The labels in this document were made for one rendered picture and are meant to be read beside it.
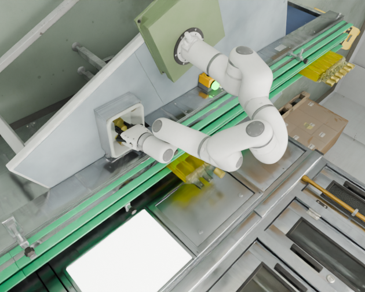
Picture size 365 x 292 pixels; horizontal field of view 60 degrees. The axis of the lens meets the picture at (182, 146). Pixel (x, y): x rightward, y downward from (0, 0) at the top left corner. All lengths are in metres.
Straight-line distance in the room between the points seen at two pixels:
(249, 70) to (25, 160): 0.82
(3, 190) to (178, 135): 1.00
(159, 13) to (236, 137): 0.53
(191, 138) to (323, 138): 4.56
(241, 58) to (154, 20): 0.33
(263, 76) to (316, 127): 4.65
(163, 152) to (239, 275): 0.63
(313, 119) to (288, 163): 3.96
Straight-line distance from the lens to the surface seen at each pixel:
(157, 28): 1.16
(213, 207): 1.51
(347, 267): 1.62
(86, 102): 1.22
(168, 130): 1.04
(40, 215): 1.33
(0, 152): 1.91
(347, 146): 6.75
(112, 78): 1.23
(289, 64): 2.01
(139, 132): 1.23
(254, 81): 1.00
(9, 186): 1.74
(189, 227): 1.44
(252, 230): 1.51
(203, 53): 1.21
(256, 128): 0.89
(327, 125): 5.75
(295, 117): 5.65
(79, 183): 1.38
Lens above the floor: 1.61
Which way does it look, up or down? 27 degrees down
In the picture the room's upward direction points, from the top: 129 degrees clockwise
